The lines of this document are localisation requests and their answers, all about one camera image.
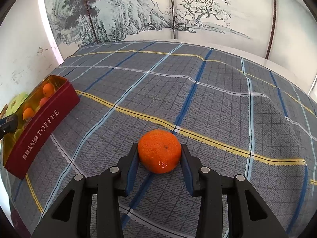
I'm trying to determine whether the green round fruit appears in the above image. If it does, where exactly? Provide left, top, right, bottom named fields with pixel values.
left=13, top=128, right=23, bottom=141

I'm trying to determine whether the orange tangerine top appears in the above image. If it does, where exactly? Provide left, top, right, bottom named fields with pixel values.
left=23, top=107, right=35, bottom=122

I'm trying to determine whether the orange tangerine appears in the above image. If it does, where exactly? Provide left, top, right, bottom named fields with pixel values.
left=23, top=107, right=35, bottom=122
left=42, top=83, right=55, bottom=98
left=137, top=130, right=182, bottom=174

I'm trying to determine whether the red tomato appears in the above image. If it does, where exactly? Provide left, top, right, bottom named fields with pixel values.
left=39, top=97, right=49, bottom=107

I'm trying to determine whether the green tissue pack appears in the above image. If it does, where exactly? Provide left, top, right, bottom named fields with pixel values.
left=5, top=92, right=29, bottom=116

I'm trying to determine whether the red gold toffee tin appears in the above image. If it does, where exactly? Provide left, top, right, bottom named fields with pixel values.
left=2, top=75, right=79, bottom=179

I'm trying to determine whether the grey plaid tablecloth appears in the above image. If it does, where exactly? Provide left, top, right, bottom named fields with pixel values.
left=2, top=41, right=316, bottom=237

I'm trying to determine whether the ink landscape folding screen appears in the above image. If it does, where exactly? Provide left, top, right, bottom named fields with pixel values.
left=39, top=0, right=316, bottom=97

